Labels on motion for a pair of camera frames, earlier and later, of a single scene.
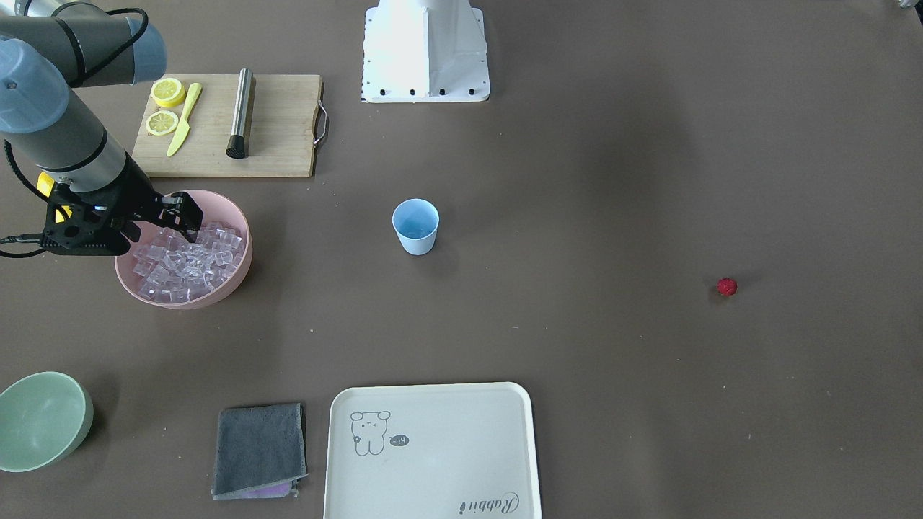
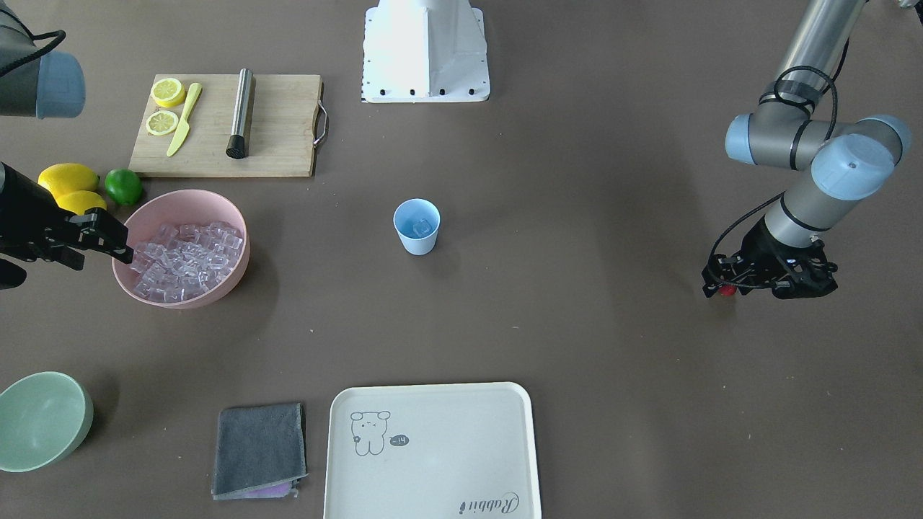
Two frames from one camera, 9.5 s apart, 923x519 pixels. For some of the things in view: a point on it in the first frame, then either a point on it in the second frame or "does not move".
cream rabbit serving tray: x=431 y=451 does not move
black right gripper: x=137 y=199 to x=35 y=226
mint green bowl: x=45 y=417 does not move
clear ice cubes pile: x=173 y=269 does not move
